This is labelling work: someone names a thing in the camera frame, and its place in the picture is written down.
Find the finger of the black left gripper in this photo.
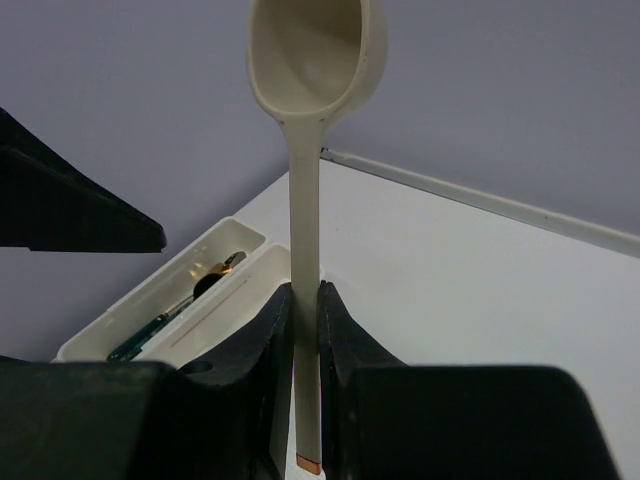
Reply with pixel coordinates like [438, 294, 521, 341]
[1, 110, 167, 253]

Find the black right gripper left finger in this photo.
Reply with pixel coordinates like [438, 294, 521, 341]
[1, 284, 293, 479]

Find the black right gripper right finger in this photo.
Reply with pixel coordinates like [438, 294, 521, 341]
[318, 282, 619, 479]

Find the silver spoon teal handle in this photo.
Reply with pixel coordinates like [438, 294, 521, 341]
[106, 251, 247, 362]

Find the gold metal spoon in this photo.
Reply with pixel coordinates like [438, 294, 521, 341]
[188, 262, 233, 281]

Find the beige plastic spoon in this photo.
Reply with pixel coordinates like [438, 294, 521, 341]
[246, 0, 388, 475]

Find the white right container tray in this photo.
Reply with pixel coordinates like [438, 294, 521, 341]
[138, 244, 290, 368]

